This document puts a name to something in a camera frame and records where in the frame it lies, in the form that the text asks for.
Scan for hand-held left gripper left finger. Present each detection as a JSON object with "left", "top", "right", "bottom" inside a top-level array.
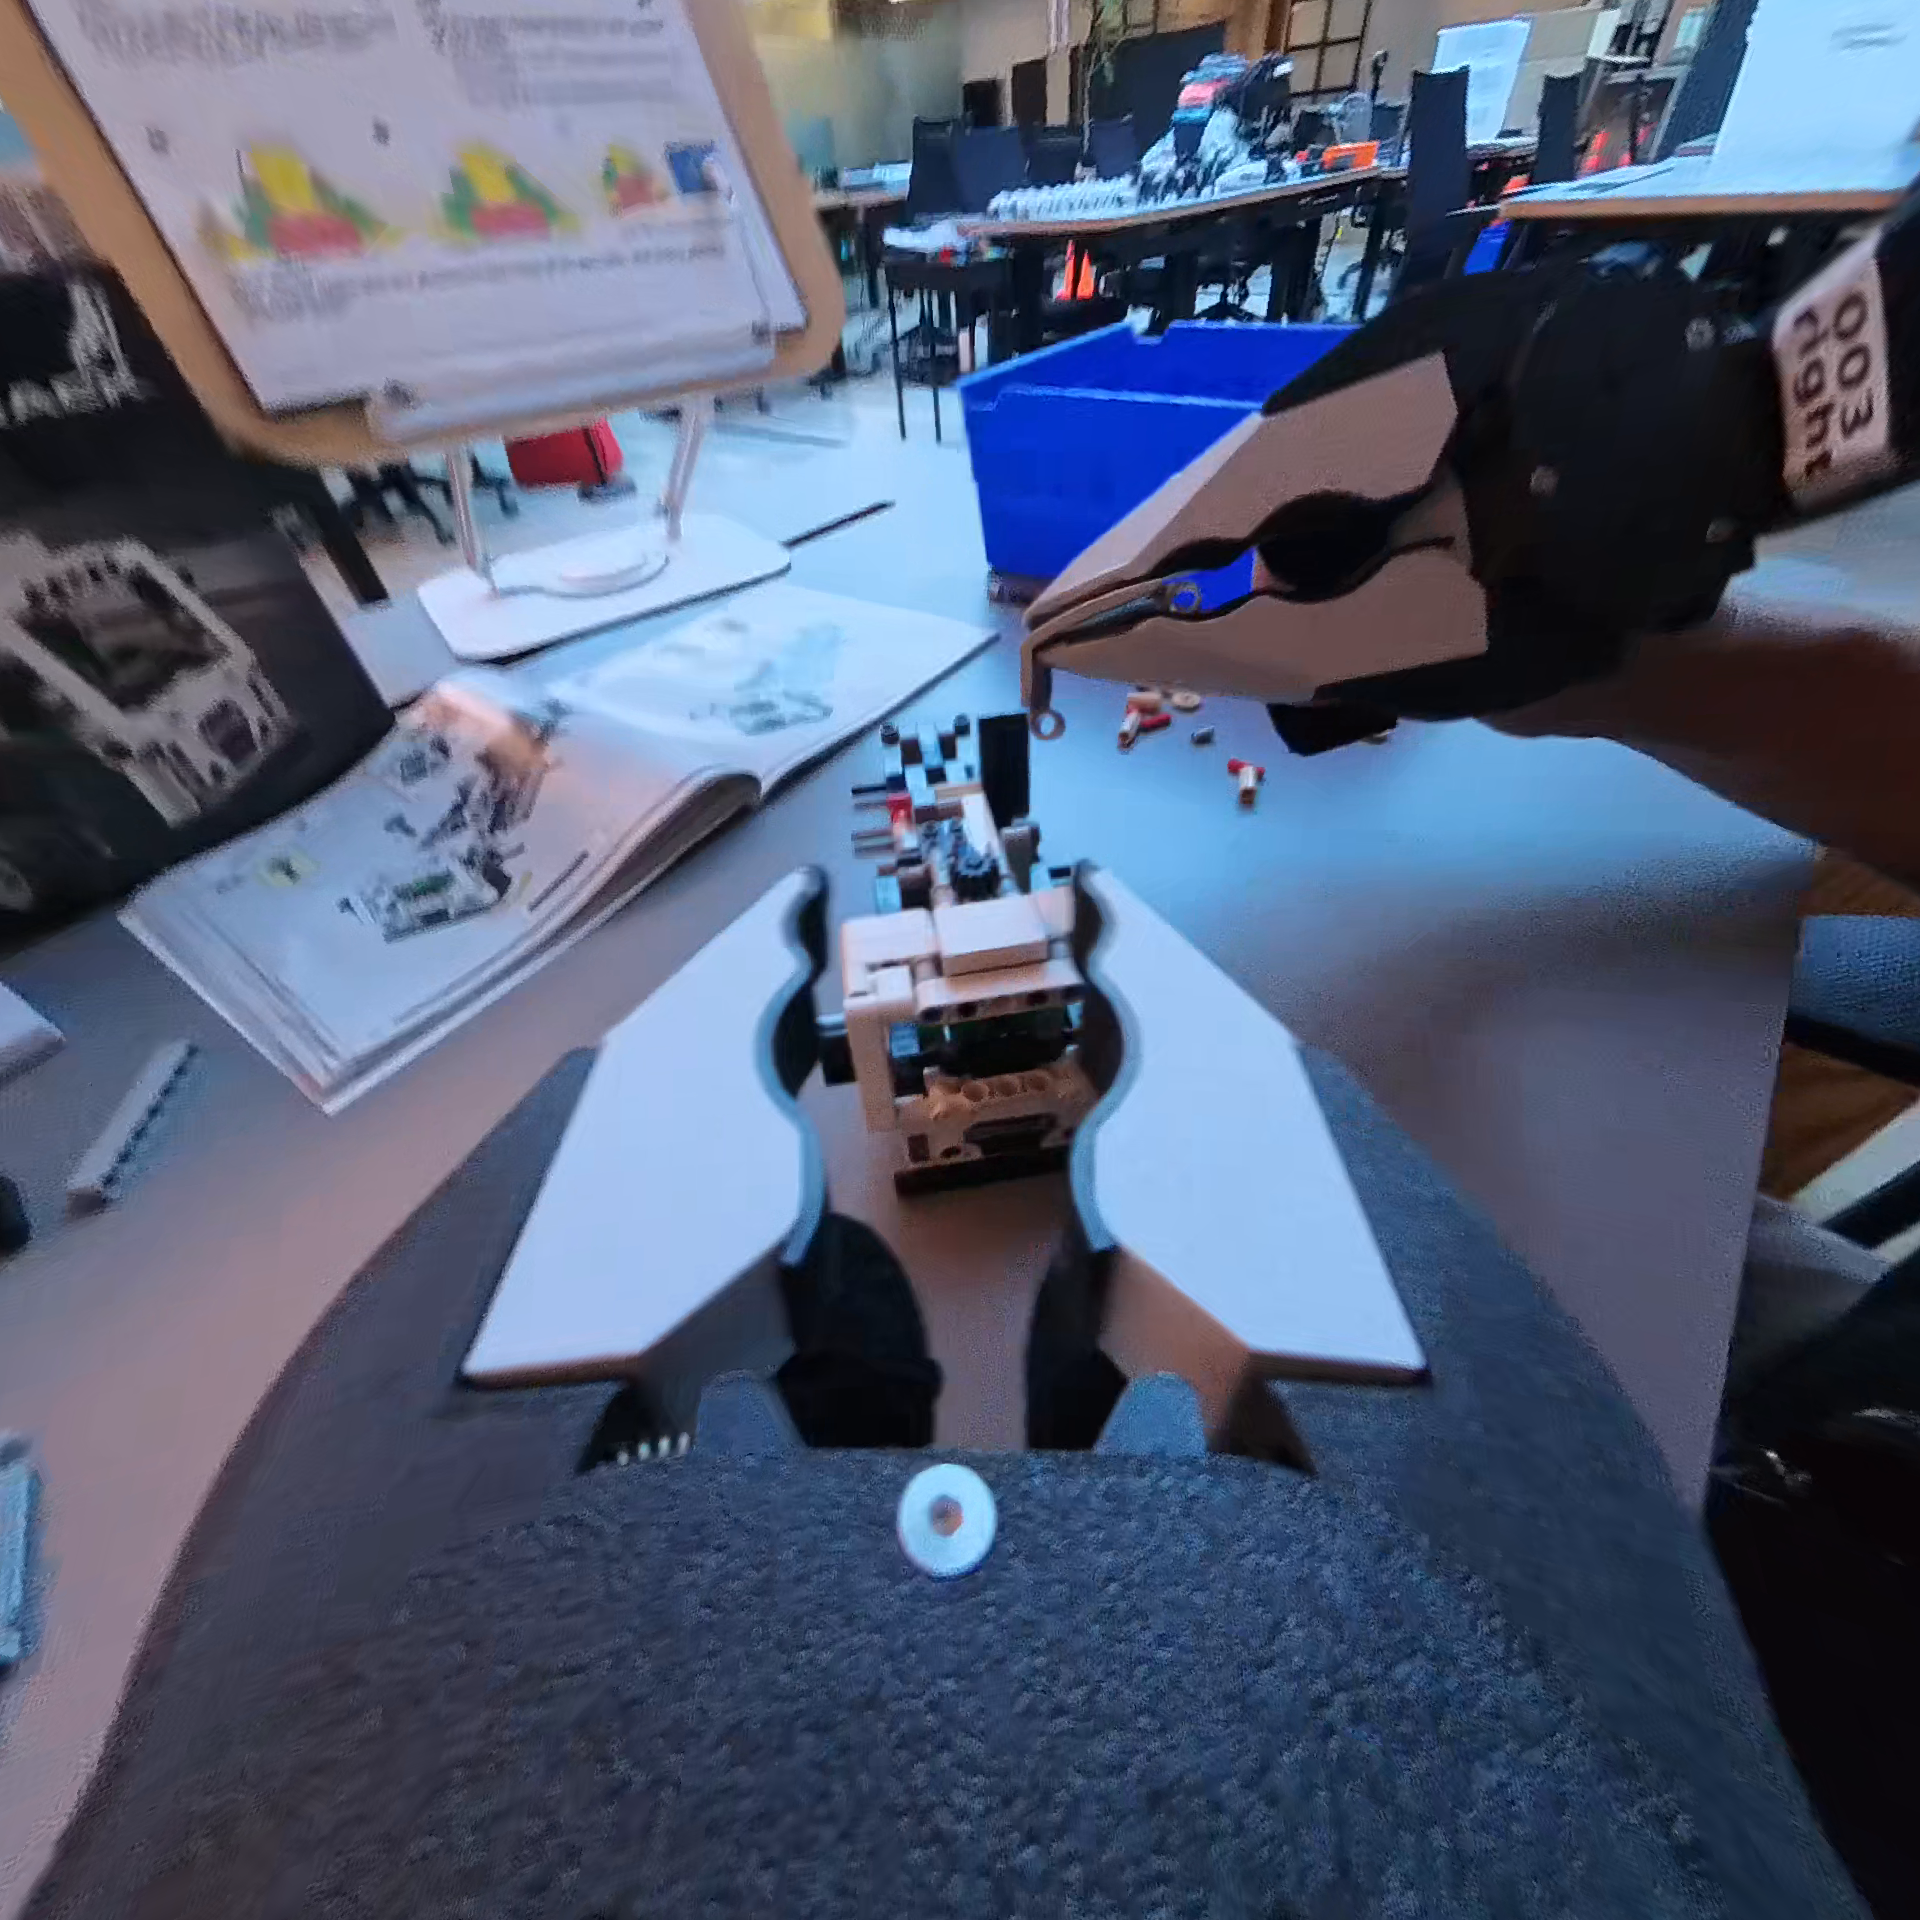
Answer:
[{"left": 458, "top": 863, "right": 835, "bottom": 1412}]

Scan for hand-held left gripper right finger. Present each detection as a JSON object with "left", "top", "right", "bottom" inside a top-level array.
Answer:
[{"left": 1068, "top": 862, "right": 1430, "bottom": 1454}]

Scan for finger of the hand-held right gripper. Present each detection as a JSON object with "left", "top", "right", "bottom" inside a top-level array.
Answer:
[
  {"left": 1021, "top": 353, "right": 1470, "bottom": 640},
  {"left": 1026, "top": 527, "right": 1495, "bottom": 709}
]

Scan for lego truck chassis model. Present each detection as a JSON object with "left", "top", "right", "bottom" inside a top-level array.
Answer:
[{"left": 817, "top": 711, "right": 1090, "bottom": 1194}]

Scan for pile of small lego pins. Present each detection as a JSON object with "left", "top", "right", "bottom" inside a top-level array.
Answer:
[{"left": 1114, "top": 682, "right": 1271, "bottom": 809}]

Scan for light grey lego beam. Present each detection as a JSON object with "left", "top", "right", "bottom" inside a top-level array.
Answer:
[{"left": 62, "top": 1037, "right": 201, "bottom": 1218}]

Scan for black lego set box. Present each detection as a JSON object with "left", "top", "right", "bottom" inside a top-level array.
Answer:
[{"left": 0, "top": 261, "right": 397, "bottom": 953}]

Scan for blue plastic bin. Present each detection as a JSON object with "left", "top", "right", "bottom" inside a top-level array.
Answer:
[{"left": 957, "top": 317, "right": 1360, "bottom": 583}]

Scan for wooden-edged office desk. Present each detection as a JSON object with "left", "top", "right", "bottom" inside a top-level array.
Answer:
[{"left": 1500, "top": 149, "right": 1920, "bottom": 228}]

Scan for long cluttered work desk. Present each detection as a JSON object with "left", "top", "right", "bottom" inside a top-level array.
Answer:
[{"left": 884, "top": 156, "right": 1391, "bottom": 378}]

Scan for open instruction booklet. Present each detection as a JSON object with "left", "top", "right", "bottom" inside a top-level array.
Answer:
[{"left": 120, "top": 581, "right": 1005, "bottom": 1115}]

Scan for wooden document holder stand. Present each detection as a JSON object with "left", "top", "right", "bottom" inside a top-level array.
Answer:
[{"left": 0, "top": 0, "right": 850, "bottom": 662}]

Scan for printed instruction sheet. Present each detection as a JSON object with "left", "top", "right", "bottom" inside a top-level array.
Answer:
[{"left": 30, "top": 0, "right": 813, "bottom": 414}]

